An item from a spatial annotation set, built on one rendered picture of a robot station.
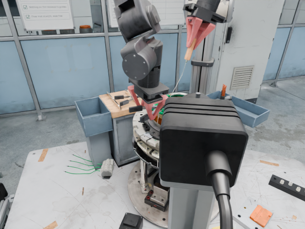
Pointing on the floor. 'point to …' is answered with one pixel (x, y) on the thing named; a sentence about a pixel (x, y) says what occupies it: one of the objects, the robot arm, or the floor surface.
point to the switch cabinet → (244, 47)
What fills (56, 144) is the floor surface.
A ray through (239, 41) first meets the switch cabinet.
